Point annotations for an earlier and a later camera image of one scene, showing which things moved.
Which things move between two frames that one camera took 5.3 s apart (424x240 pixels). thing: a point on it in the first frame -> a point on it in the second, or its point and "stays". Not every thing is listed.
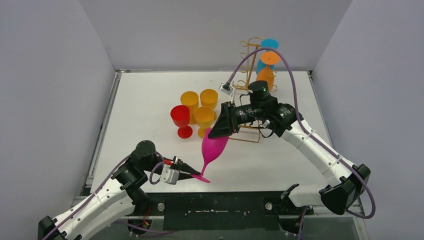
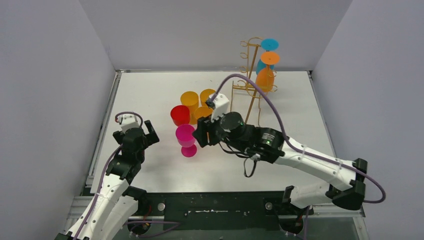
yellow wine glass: [209, 98] stays
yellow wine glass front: [190, 99] stays
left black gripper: [178, 166] -> [145, 136]
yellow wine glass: [204, 117] stays
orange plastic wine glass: [266, 74] stays
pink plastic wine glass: [211, 148] -> [186, 139]
